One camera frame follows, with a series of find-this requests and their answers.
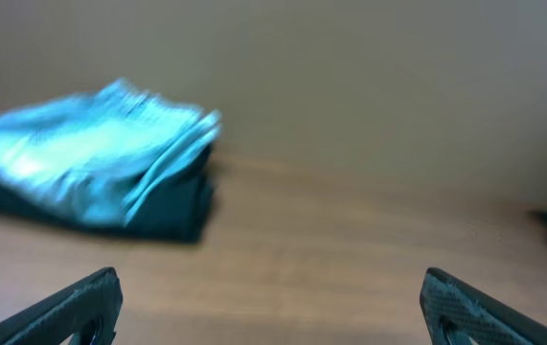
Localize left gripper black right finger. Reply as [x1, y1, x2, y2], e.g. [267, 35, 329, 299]
[420, 267, 547, 345]

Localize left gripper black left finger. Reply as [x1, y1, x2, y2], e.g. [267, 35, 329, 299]
[0, 267, 123, 345]

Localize folded black garment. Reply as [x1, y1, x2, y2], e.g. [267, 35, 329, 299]
[0, 146, 214, 243]

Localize folded light blue jeans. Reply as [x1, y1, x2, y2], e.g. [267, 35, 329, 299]
[0, 79, 222, 226]

